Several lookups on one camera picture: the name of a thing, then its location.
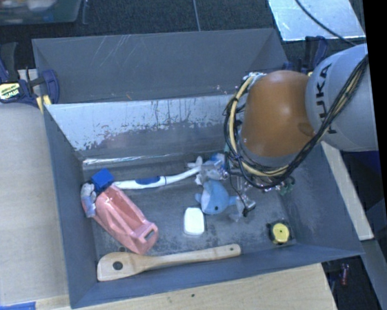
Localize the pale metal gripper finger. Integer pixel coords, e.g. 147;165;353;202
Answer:
226;193;246;222
239;188;258;218

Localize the white soap bar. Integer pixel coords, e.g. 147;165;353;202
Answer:
180;204;208;239

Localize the white and blue toothbrush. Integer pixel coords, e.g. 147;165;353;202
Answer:
110;155;207;194

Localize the grey and white toy figure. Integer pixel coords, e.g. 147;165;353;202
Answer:
79;181;100;220

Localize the blue whale plush toy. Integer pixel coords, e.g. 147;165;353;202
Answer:
192;176;243;218

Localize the yellow and black tape measure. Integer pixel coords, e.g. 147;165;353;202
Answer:
265;220;292;247

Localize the grey metal bin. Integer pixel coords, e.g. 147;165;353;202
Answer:
30;4;368;310

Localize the blue cube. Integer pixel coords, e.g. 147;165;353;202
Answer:
89;167;117;193

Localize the pink plastic jug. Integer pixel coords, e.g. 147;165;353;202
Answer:
85;182;161;261

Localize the wooden spatula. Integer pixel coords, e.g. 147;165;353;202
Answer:
94;238;244;283

